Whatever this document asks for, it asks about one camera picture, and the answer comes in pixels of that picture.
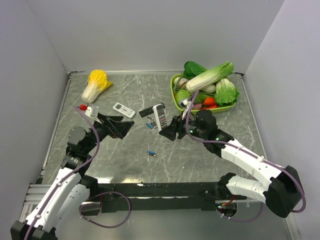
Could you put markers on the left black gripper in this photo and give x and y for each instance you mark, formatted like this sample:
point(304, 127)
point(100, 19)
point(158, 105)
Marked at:
point(117, 128)

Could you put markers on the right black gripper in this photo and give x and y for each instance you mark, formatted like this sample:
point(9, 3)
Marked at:
point(176, 126)

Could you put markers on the white grey-faced remote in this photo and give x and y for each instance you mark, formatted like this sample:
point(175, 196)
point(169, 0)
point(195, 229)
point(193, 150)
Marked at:
point(160, 116)

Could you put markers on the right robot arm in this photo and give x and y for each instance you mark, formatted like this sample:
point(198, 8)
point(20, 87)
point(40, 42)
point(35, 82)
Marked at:
point(277, 187)

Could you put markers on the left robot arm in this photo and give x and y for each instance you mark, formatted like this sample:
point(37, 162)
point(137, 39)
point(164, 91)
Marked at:
point(71, 186)

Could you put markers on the white air conditioner remote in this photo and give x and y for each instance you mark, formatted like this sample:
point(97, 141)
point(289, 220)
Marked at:
point(127, 112)

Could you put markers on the black slim remote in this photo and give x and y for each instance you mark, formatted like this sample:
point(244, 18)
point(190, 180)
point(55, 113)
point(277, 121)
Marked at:
point(150, 110)

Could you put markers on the purple onion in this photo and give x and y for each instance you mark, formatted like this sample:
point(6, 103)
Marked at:
point(197, 106)

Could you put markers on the round green cabbage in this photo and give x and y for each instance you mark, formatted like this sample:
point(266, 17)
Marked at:
point(182, 95)

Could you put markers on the brown mushroom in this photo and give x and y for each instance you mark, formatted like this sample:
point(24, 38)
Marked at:
point(183, 86)

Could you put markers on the orange carrot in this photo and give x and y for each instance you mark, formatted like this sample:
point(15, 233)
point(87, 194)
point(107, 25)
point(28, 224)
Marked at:
point(209, 101)

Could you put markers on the white garlic bulb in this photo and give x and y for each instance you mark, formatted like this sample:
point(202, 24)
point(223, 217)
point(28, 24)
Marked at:
point(180, 81)

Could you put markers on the yellow napa cabbage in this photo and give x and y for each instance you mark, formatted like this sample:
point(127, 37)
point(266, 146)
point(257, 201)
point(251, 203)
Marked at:
point(97, 82)

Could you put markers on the white radish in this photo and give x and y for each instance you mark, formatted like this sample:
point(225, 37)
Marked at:
point(211, 88)

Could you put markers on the dark green spinach leaf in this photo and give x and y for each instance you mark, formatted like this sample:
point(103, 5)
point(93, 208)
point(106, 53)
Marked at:
point(192, 69)

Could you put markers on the green bok choy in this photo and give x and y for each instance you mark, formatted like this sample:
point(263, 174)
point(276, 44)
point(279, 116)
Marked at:
point(226, 93)

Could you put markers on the long green napa cabbage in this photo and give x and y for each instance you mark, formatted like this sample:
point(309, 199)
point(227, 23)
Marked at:
point(210, 76)

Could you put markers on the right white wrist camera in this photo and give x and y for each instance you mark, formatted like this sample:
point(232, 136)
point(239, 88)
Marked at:
point(185, 104)

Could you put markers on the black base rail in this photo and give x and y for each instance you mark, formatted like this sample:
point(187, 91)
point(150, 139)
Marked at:
point(114, 197)

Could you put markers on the aluminium frame rail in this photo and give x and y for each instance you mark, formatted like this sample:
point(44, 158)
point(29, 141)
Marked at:
point(35, 193)

